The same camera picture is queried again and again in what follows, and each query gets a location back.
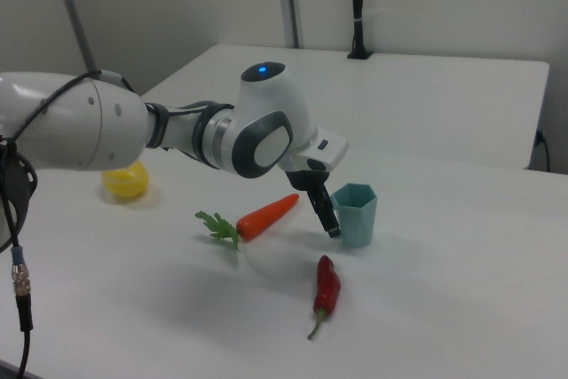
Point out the teal hexagonal mug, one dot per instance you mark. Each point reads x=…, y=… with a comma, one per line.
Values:
x=359, y=223

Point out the red chili pepper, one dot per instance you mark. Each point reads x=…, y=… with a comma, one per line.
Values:
x=327, y=283

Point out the white side table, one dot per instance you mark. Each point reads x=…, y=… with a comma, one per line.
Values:
x=421, y=99

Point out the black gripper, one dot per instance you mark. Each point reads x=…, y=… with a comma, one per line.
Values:
x=306, y=177

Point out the orange carrot with green leaves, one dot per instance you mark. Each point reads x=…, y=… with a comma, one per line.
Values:
x=266, y=217

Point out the yellow striped melon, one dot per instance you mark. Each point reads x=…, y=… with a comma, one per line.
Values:
x=126, y=183

